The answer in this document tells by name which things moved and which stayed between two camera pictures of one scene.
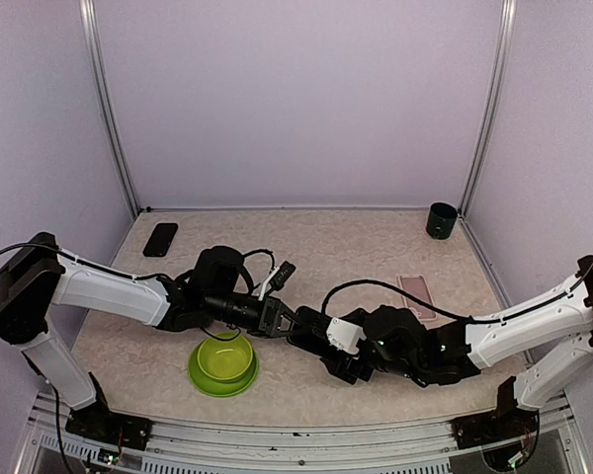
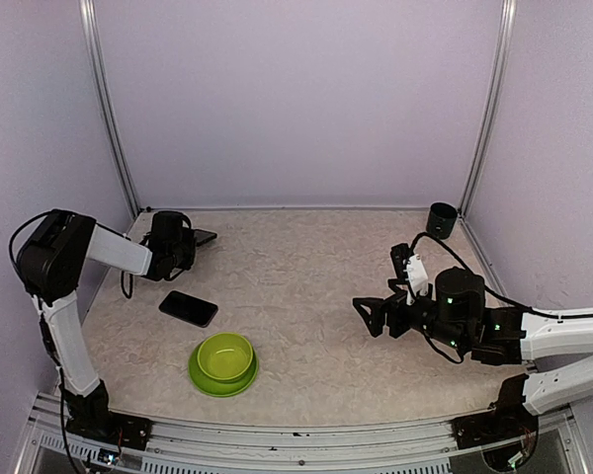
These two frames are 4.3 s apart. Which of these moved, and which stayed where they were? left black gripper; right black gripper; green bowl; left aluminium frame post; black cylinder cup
Moved: left black gripper; right black gripper
Stayed: left aluminium frame post; black cylinder cup; green bowl
